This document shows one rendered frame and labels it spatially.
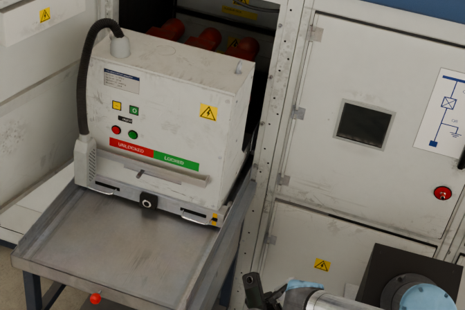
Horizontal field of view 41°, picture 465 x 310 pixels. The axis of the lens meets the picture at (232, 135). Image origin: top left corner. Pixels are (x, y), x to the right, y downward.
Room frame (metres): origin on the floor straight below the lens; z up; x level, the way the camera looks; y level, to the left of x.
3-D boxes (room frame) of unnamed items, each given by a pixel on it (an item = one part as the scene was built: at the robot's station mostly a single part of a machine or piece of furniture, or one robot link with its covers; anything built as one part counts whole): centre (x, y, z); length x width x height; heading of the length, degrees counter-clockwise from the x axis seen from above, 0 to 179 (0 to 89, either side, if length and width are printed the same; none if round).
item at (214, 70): (1.87, 0.19, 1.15); 0.51 x 0.50 x 0.48; 167
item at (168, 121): (1.62, 0.25, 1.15); 0.48 x 0.01 x 0.48; 77
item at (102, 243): (1.58, 0.26, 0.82); 0.68 x 0.62 x 0.06; 167
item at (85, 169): (1.60, 0.47, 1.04); 0.08 x 0.05 x 0.17; 167
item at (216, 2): (2.51, 0.05, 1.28); 0.58 x 0.02 x 0.19; 77
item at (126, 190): (1.64, 0.25, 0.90); 0.54 x 0.05 x 0.06; 77
